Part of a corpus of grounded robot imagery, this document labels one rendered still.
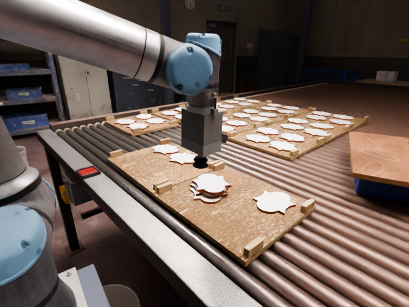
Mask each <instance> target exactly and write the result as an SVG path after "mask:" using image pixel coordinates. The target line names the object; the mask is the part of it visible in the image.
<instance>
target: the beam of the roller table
mask: <svg viewBox="0 0 409 307"><path fill-rule="evenodd" d="M36 135H37V139H38V141H39V142H40V143H41V144H42V145H43V146H44V147H45V148H46V149H47V150H48V151H49V153H50V154H51V155H52V156H53V157H54V158H55V159H56V160H57V161H58V162H59V163H60V164H61V165H62V167H63V168H64V169H65V170H66V171H67V172H68V173H69V175H70V176H71V177H72V178H73V179H74V180H75V181H76V182H77V183H78V184H79V185H80V186H81V187H82V189H83V190H84V191H85V192H86V193H87V194H88V195H89V196H90V198H92V199H93V201H95V203H96V204H97V205H98V206H99V207H100V208H101V209H102V211H103V212H104V213H105V214H106V215H107V216H108V217H109V218H110V219H111V220H112V221H113V222H114V223H115V225H116V226H117V227H118V228H119V229H120V230H121V231H122V233H123V234H124V235H125V236H126V237H127V238H128V239H129V240H130V241H131V242H132V243H133V244H134V245H135V247H136V248H137V249H138V250H139V251H140V252H141V253H142V254H143V255H144V256H145V257H146V258H147V259H148V261H149V262H150V263H151V264H152V265H153V266H154V267H155V269H156V270H157V271H158V272H159V273H160V274H161V275H162V276H163V277H164V278H165V279H166V280H167V281H168V283H169V284H170V285H171V286H172V287H173V288H174V289H175V290H176V291H177V293H179V294H180V295H181V297H182V298H183V299H184V300H185V301H186V302H187V303H188V305H189V306H190V307H263V306H262V305H260V304H259V303H258V302H257V301H255V299H253V298H252V297H251V296H249V295H248V294H247V293H246V292H245V291H244V290H242V289H241V288H240V287H238V285H236V284H235V283H234V282H233V281H231V280H230V279H229V278H228V277H227V276H226V275H224V274H223V273H222V272H221V271H219V270H218V269H217V268H216V267H215V266H213V265H212V264H211V263H210V262H209V261H208V260H206V259H205V258H204V257H203V256H201V255H200V254H199V253H198V252H197V251H196V250H194V249H193V248H192V247H191V246H190V245H189V244H187V243H186V242H185V241H183V240H182V239H181V238H180V237H179V236H178V235H176V234H175V233H174V232H173V231H172V230H171V229H169V228H168V227H167V226H165V225H164V224H163V223H162V222H161V221H160V220H159V219H157V218H156V217H155V216H154V215H153V214H152V213H150V212H149V211H148V210H146V209H145V208H144V207H143V206H142V205H141V204H139V203H138V202H137V201H135V199H134V198H132V197H131V196H130V195H128V194H127V193H126V192H125V191H124V190H123V189H121V188H120V187H119V186H117V184H115V183H114V182H113V181H112V180H110V179H109V178H108V177H107V176H106V175H105V174H103V173H102V172H101V174H100V175H97V176H94V177H90V178H87V179H84V180H82V179H81V178H80V177H79V176H78V175H77V174H76V171H75V170H78V169H80V168H86V167H88V166H93V164H91V163H90V162H89V161H88V160H87V159H86V158H84V157H83V156H82V155H80V154H79V153H78V152H77V151H76V150H75V149H73V148H72V147H71V146H70V145H69V144H68V143H66V142H65V141H64V140H62V139H61V138H60V137H59V136H58V135H57V134H55V133H54V132H53V131H52V130H51V129H46V130H39V131H36Z"/></svg>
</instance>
